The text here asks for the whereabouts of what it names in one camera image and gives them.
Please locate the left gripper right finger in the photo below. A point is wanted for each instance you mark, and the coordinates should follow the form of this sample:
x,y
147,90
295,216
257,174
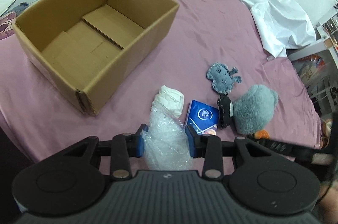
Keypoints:
x,y
211,148

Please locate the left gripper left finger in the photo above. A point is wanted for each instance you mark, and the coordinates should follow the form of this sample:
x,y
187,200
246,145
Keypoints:
x,y
120,149

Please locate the blue tissue pack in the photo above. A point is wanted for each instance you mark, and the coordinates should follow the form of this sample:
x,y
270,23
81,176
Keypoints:
x,y
202,117

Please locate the burger shaped plush toy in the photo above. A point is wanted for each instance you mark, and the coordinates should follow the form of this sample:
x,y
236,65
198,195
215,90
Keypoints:
x,y
262,134

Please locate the clear bubble wrap bag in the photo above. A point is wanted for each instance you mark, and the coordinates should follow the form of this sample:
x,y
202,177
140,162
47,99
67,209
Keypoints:
x,y
165,142

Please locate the black felt pouch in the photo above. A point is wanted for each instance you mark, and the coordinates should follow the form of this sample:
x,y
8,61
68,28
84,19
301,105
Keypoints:
x,y
225,106

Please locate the grey fluffy plush toy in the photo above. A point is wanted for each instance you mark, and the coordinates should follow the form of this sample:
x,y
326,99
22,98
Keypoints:
x,y
255,109

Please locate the white wadded cloth bundle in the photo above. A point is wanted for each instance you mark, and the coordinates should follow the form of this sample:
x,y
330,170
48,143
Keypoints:
x,y
172,99

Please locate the blue felt elephant toy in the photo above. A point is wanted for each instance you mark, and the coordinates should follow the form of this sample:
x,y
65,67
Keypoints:
x,y
223,78

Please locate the person hand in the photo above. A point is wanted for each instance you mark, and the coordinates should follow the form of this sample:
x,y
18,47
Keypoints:
x,y
328,196

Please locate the pink bed sheet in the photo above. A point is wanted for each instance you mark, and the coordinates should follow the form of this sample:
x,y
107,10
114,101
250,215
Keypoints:
x,y
40,122

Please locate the brown cardboard box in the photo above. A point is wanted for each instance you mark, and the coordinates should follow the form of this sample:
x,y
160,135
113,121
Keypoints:
x,y
86,48

